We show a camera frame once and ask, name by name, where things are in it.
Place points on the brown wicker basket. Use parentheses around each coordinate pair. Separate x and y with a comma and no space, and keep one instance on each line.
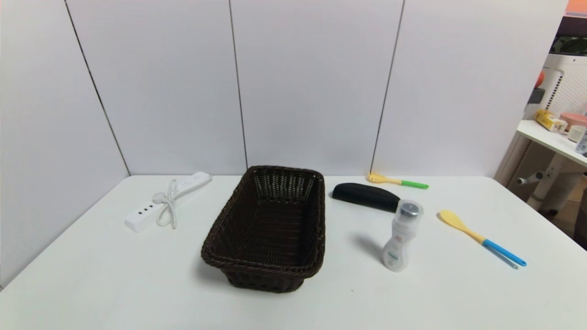
(275,280)

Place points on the black glasses case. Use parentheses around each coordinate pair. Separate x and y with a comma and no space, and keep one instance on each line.
(362,195)

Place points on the white bottle clear cap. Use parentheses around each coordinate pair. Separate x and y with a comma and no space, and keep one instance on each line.
(396,247)

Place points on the white side table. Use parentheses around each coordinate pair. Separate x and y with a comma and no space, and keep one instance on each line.
(548,137)

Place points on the yellow box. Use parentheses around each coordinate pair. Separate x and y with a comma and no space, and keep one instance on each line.
(548,120)

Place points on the orange ball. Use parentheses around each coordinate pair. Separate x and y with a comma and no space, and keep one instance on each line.
(540,79)

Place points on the white cup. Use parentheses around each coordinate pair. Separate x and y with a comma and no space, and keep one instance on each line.
(576,134)

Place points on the pink bowl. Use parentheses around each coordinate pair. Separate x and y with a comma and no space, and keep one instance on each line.
(575,119)

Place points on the white pegboard panel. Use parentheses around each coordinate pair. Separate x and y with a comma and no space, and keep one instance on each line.
(568,87)

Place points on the clear plastic bottle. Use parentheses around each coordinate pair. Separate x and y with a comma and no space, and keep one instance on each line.
(583,143)

